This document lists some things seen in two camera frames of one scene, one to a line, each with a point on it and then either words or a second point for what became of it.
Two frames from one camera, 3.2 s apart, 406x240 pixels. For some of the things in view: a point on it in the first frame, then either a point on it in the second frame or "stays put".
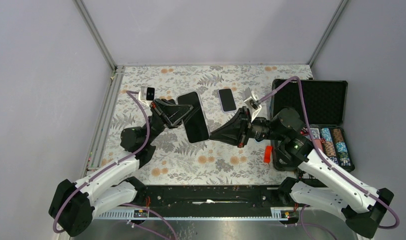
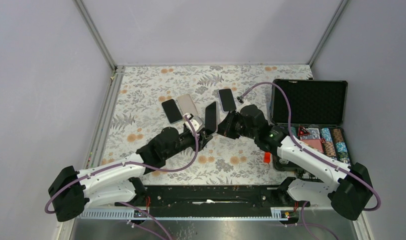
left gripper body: [159, 120] to [201, 134]
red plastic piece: [267, 154] stays put
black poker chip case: [321, 105] stays put
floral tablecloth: [226, 90] stays put
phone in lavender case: [227, 100] stays put
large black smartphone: [195, 123] to [211, 118]
